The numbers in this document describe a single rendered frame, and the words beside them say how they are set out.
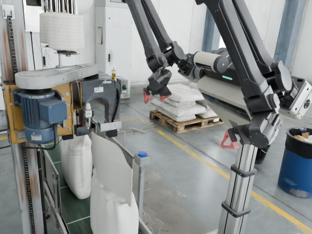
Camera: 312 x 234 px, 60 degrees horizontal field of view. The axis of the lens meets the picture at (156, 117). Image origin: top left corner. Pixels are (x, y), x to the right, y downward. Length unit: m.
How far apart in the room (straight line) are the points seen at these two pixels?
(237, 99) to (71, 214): 1.40
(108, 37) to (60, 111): 4.08
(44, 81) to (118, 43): 4.18
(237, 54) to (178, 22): 6.09
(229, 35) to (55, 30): 0.80
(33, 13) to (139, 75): 3.31
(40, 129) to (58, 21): 0.50
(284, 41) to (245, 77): 9.03
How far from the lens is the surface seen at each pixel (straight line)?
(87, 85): 1.58
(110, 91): 1.64
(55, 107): 1.29
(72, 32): 1.31
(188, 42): 7.11
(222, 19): 0.79
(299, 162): 3.16
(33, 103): 1.35
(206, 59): 1.13
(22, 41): 1.53
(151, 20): 1.39
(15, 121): 1.56
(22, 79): 1.31
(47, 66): 4.33
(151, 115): 4.86
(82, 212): 2.07
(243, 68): 0.81
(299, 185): 3.29
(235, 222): 1.70
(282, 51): 9.86
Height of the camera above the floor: 1.68
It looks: 20 degrees down
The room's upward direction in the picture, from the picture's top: 4 degrees clockwise
